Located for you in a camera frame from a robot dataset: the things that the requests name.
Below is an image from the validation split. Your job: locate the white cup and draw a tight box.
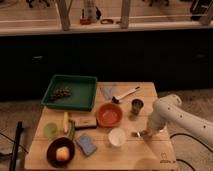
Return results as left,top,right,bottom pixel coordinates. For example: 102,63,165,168
108,128,126,147

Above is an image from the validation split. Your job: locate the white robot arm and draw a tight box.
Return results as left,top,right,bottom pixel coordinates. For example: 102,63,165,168
145,94,213,148

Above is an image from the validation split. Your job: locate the green flat item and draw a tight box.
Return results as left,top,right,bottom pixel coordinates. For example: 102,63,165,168
68,120,75,140

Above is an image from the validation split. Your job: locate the green plastic cup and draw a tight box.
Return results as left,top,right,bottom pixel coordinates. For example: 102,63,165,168
43,122,58,140

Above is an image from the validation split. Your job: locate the green plastic tray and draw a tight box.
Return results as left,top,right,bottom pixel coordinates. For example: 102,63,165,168
41,75,97,111

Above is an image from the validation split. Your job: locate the white bottle on shelf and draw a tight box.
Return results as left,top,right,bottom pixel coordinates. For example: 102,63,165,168
84,0,97,23

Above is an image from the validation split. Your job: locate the black floor cable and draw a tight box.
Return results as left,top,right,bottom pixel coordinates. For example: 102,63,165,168
169,132,213,171

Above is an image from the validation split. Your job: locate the silver metal fork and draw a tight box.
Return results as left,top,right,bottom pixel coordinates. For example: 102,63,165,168
131,131,147,137

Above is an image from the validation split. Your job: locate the dark metal cup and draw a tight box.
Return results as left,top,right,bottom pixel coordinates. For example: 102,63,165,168
131,99,144,115

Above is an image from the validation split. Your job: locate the dark brown plate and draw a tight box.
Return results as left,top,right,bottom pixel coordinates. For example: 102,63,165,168
46,137,75,167

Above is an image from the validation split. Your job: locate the light blue cloth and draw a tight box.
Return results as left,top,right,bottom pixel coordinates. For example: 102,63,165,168
100,84,116,100

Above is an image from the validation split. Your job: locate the red object on shelf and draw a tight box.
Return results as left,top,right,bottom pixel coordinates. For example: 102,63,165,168
80,19,91,25

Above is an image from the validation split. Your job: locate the blue sponge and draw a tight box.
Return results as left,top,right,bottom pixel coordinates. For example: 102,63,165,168
76,133,97,156

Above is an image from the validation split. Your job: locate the white handled dish brush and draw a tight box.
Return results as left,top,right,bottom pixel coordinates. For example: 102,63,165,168
111,86,140,104

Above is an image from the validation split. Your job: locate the yellow banana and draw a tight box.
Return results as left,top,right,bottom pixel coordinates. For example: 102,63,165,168
63,112,69,134

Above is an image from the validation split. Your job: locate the orange bowl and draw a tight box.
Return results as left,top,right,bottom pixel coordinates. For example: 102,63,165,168
96,103,123,127

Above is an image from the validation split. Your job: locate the dark ring on shelf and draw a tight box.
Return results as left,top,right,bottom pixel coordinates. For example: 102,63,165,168
100,18,115,25

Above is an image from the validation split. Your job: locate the yellow apple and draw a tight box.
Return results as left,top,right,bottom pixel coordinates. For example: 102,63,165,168
56,146,70,162

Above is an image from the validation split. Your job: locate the brown block eraser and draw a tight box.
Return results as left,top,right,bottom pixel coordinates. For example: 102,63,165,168
75,117,97,130

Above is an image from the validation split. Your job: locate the black stand pole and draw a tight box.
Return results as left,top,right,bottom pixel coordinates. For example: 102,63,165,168
9,121,24,171

